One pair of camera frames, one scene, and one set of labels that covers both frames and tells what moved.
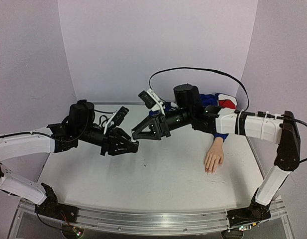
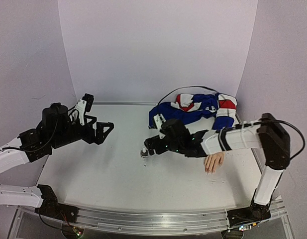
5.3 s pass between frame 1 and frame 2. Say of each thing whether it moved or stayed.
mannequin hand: stayed
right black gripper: moved
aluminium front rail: stayed
